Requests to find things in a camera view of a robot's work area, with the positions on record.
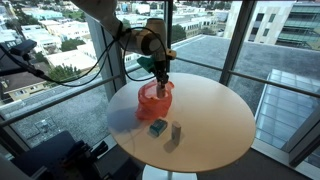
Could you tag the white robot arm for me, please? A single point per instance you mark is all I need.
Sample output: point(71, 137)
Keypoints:
point(143, 38)

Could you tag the white pill bottle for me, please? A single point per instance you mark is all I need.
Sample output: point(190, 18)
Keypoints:
point(161, 92)

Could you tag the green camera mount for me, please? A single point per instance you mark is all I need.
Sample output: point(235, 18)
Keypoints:
point(146, 64)

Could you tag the teal plastic box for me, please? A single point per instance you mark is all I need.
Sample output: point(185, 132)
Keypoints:
point(158, 127)

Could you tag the black camera on stand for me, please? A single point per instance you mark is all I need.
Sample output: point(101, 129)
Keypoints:
point(23, 47)

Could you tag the white stick tube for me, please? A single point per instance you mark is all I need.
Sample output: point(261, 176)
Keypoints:
point(176, 133)

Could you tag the black equipment pile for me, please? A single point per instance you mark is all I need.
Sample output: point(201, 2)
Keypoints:
point(60, 156)

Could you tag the orange plastic bag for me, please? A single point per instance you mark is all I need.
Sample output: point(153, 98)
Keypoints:
point(151, 106)

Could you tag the white table pedestal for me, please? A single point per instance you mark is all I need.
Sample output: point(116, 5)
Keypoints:
point(166, 175)

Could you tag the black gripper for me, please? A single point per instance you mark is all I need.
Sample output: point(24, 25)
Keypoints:
point(161, 69)

